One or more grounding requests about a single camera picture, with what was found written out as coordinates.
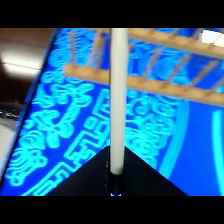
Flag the white clothes hanger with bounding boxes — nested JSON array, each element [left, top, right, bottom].
[[109, 27, 130, 177]]

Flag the wooden rack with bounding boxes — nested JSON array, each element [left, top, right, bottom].
[[63, 27, 224, 108]]

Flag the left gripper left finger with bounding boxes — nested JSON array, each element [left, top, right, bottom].
[[46, 145, 114, 197]]

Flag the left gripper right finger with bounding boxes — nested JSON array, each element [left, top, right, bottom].
[[118, 145, 188, 197]]

